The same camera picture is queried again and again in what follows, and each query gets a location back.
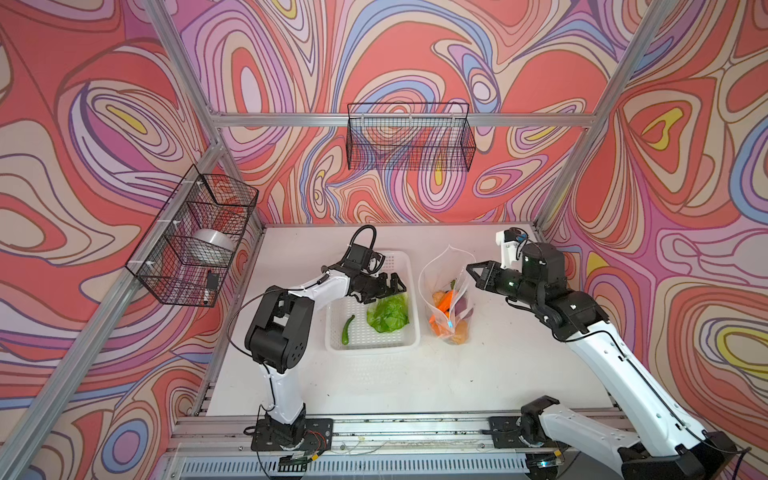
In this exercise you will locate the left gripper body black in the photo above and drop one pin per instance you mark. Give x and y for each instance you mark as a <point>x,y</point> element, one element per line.
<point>371,287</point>

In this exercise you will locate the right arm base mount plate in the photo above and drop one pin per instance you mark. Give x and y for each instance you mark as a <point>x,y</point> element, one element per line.
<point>520,432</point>

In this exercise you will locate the white roll in basket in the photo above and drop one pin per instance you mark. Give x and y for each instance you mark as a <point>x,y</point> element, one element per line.
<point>215,238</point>

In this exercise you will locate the green toy pepper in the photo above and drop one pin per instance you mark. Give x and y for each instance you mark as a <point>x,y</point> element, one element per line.
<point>345,337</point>

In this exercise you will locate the white plastic perforated basket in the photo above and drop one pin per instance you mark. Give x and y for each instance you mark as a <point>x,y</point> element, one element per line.
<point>363,338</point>

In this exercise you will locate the black wire basket wall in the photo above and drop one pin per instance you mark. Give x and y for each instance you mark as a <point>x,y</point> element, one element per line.
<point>410,136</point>
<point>168,262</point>

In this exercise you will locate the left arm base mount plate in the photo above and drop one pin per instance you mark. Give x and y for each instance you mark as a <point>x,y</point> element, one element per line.
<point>308,435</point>

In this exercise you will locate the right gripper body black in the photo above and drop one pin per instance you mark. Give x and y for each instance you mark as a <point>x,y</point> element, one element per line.
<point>513,285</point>

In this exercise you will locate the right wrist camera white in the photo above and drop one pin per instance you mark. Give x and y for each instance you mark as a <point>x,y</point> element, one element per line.
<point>510,242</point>

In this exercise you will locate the aluminium front rail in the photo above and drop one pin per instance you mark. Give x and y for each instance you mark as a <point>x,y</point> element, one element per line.
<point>454,445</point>

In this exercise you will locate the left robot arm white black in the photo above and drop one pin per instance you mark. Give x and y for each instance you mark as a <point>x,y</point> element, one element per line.
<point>278,335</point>

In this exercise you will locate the clear zip top bag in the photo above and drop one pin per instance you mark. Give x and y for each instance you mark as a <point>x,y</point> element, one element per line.
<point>444,286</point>

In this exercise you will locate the black wire basket back wall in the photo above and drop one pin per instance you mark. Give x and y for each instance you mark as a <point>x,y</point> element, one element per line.
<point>410,136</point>

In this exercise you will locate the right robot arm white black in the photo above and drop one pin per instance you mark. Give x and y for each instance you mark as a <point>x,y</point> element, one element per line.
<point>666,442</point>

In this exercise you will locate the small black device in basket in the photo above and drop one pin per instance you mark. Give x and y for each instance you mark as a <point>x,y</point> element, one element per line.
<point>212,281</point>

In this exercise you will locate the green toy lettuce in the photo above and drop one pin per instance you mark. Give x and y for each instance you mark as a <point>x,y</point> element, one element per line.
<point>389,314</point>

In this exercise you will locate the black wire basket left wall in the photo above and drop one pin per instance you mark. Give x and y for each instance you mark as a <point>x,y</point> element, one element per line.
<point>168,262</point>

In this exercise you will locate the tan toy potato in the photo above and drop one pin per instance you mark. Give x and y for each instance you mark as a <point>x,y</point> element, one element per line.
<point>461,333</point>

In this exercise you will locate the purple toy onion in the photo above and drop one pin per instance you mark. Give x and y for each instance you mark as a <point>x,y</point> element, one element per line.
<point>463,309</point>

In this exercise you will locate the orange toy carrot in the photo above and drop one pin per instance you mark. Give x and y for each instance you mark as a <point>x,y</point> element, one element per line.
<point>441,319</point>

